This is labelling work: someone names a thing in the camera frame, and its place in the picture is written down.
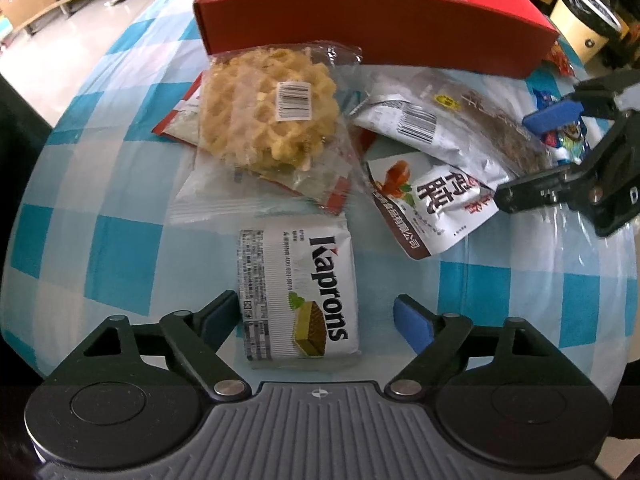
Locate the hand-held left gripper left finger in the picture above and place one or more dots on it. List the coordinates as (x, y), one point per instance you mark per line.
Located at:
(220, 317)

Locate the blue white checkered tablecloth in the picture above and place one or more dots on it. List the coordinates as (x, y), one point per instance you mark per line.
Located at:
(100, 210)

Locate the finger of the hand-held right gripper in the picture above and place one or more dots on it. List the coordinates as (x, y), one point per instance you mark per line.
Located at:
(530, 192)
(550, 117)

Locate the waffle cookie clear packet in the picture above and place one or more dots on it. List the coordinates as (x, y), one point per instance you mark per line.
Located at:
(260, 110)

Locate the white green wafer packet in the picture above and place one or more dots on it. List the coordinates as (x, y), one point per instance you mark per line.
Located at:
(300, 285)

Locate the silver barcode snack packet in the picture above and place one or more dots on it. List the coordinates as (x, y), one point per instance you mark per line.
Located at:
(450, 135)

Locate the red cardboard box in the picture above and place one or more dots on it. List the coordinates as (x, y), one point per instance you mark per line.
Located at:
(350, 25)

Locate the dark armchair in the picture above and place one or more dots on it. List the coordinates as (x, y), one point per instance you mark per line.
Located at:
(17, 125)

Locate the colourful blue small packet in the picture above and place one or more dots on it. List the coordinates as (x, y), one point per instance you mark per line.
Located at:
(567, 142)

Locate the white brown snack packet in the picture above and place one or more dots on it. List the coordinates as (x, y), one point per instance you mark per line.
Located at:
(425, 210)

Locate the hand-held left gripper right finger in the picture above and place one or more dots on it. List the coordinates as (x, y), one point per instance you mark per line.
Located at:
(412, 327)

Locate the silver red-edged snack packet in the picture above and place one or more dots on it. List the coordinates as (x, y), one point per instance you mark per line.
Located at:
(175, 120)

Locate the wooden trash bin black liner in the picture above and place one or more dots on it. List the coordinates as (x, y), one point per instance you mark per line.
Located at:
(585, 25)

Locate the translucent white snack packet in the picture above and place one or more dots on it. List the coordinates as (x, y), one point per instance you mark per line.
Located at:
(215, 200)

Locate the red small snack packet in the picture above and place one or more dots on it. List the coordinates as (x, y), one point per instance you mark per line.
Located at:
(559, 57)

